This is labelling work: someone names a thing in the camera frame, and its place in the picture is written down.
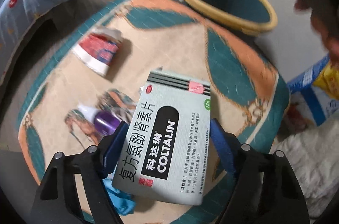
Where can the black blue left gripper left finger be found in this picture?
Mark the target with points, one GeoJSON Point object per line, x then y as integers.
{"type": "Point", "coordinates": [75, 181]}

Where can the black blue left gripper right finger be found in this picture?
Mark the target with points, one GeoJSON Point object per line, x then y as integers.
{"type": "Point", "coordinates": [265, 188]}

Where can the blue glove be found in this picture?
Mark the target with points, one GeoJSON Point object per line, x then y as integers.
{"type": "Point", "coordinates": [122, 202]}

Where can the green white medicine box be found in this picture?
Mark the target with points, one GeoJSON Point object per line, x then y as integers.
{"type": "Point", "coordinates": [164, 156]}

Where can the red white torn box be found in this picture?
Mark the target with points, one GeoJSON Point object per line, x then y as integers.
{"type": "Point", "coordinates": [98, 48]}

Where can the yellow rim teal trash bin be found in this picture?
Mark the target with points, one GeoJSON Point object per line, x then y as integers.
{"type": "Point", "coordinates": [251, 17]}

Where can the person's right hand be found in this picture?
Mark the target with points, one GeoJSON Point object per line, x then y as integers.
{"type": "Point", "coordinates": [324, 20]}

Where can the white fluffy rug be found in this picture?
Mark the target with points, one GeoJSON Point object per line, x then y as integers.
{"type": "Point", "coordinates": [313, 155]}

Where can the purple spray bottle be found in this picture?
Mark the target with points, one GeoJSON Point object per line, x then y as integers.
{"type": "Point", "coordinates": [104, 122]}

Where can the blue white cardboard box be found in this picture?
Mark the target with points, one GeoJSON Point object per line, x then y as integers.
{"type": "Point", "coordinates": [310, 105]}

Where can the quilted horse pattern rug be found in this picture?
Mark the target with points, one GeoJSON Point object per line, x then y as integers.
{"type": "Point", "coordinates": [249, 97]}

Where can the yellow snack bag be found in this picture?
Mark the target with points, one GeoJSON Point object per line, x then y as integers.
{"type": "Point", "coordinates": [328, 81]}

